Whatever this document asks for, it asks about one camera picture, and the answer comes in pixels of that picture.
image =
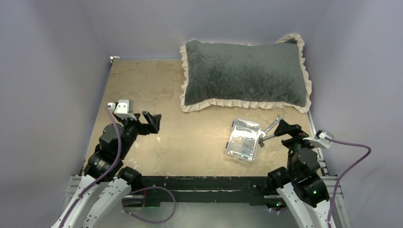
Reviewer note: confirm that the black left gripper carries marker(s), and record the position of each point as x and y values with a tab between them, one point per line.
153	121

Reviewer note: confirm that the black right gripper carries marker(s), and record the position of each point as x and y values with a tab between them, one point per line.
292	135

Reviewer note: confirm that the grey plush ruffled pillowcase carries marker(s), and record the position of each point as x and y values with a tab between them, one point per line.
264	76

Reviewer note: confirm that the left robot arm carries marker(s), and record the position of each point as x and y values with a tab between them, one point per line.
105	181

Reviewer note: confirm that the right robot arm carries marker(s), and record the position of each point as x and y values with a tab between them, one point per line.
302	189

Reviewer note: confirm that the silver wrench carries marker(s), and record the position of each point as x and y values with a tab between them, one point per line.
266	130

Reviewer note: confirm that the clear plastic screw box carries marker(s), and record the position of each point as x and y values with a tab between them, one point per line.
244	139

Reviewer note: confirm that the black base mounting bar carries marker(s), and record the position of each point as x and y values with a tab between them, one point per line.
210	189

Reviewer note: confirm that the black handled tool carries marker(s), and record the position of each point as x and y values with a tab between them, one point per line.
263	139

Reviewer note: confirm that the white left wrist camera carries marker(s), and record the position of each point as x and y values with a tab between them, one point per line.
123	109

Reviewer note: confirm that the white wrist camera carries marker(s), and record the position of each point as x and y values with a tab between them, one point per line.
123	109
322	139

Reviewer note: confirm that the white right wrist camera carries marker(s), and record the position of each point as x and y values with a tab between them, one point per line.
322	139

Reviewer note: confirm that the aluminium frame rail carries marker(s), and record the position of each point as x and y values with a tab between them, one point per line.
340	214

